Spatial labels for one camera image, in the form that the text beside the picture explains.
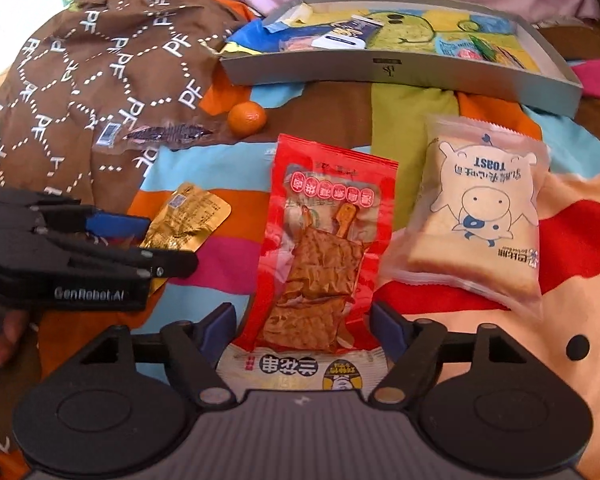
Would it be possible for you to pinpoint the clear packet dark dried fruit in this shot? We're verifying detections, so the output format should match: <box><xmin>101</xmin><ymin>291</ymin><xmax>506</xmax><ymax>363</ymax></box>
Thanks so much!
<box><xmin>93</xmin><ymin>122</ymin><xmax>213</xmax><ymax>154</ymax></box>

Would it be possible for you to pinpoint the red tofu skewer snack packet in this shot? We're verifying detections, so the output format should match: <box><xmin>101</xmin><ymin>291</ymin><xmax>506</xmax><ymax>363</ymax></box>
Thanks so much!
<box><xmin>218</xmin><ymin>134</ymin><xmax>398</xmax><ymax>398</ymax></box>

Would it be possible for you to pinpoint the toast bread packet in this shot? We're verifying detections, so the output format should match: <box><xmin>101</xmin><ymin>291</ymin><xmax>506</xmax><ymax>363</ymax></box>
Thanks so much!
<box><xmin>380</xmin><ymin>115</ymin><xmax>550</xmax><ymax>318</ymax></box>

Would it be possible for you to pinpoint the gold foil snack packet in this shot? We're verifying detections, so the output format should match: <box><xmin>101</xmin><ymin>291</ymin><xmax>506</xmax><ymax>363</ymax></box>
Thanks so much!
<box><xmin>140</xmin><ymin>182</ymin><xmax>232</xmax><ymax>295</ymax></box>

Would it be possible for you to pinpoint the orange mandarin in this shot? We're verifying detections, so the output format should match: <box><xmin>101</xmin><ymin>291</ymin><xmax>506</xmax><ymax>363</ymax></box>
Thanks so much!
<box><xmin>226</xmin><ymin>101</ymin><xmax>268</xmax><ymax>139</ymax></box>

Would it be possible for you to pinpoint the blue white snack packet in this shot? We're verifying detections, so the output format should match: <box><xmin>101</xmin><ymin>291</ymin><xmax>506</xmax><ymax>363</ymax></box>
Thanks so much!
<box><xmin>311</xmin><ymin>15</ymin><xmax>384</xmax><ymax>50</ymax></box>

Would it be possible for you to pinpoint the person left hand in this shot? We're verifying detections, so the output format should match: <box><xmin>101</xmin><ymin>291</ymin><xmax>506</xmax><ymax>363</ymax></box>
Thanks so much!
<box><xmin>0</xmin><ymin>309</ymin><xmax>30</xmax><ymax>368</ymax></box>

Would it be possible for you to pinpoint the brown PF patterned cloth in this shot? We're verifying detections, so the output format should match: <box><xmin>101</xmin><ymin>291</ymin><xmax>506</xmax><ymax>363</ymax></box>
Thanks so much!
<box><xmin>0</xmin><ymin>0</ymin><xmax>252</xmax><ymax>212</ymax></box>

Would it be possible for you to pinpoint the colourful striped blanket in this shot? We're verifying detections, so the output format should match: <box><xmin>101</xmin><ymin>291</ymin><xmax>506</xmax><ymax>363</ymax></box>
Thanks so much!
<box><xmin>0</xmin><ymin>0</ymin><xmax>600</xmax><ymax>479</ymax></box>

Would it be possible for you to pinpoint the green snack packet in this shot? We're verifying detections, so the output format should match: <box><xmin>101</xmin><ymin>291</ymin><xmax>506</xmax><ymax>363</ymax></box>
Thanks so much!
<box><xmin>469</xmin><ymin>35</ymin><xmax>498</xmax><ymax>63</ymax></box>

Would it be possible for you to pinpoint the light blue pink snack packet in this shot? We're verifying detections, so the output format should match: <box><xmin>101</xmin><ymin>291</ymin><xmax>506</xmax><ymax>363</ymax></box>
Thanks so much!
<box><xmin>434</xmin><ymin>35</ymin><xmax>486</xmax><ymax>61</ymax></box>

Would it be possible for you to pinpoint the black pink snack packet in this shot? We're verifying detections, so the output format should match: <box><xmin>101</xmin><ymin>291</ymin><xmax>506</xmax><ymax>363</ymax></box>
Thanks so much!
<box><xmin>494</xmin><ymin>46</ymin><xmax>524</xmax><ymax>70</ymax></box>

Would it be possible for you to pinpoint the grey cardboard tray box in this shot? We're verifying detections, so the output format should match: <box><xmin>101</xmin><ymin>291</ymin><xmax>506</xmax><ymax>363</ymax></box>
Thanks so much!
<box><xmin>220</xmin><ymin>0</ymin><xmax>583</xmax><ymax>117</ymax></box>

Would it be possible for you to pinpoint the colourful bird drawing paper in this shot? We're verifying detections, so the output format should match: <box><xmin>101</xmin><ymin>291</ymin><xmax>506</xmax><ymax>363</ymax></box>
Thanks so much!
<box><xmin>222</xmin><ymin>2</ymin><xmax>539</xmax><ymax>73</ymax></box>

